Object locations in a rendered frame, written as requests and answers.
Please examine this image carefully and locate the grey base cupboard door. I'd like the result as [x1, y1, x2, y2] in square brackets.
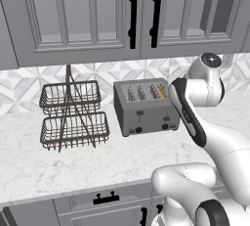
[57, 203, 151, 226]
[149, 196, 166, 226]

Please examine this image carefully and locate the dark two-tier wire basket stand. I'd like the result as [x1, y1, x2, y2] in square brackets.
[38, 64, 111, 154]

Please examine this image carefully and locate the grey four-slot toaster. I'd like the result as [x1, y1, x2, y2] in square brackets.
[112, 77, 182, 138]

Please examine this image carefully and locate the grey drawer front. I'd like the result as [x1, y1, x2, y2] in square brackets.
[53, 182, 154, 216]

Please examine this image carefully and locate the white wall socket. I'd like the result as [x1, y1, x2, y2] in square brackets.
[222, 53, 234, 68]

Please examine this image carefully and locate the black base cupboard handle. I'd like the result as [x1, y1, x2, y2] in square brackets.
[139, 206, 148, 226]
[155, 203, 164, 218]

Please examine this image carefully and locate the black drawer handle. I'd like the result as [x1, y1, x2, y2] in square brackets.
[92, 191, 121, 206]

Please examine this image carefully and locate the grey wall cupboard door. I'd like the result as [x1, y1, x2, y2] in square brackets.
[140, 0, 250, 61]
[0, 0, 145, 69]

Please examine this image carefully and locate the black wall cupboard handle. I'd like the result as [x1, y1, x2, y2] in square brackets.
[148, 0, 163, 49]
[128, 0, 140, 50]

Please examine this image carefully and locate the grey wall cupboard side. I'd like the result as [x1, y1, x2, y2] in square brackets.
[0, 0, 20, 71]

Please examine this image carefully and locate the grey plain base cupboard panel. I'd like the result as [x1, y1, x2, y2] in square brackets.
[0, 199, 62, 226]

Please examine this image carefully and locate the orange bread slice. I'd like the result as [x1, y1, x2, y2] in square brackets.
[157, 85, 167, 99]

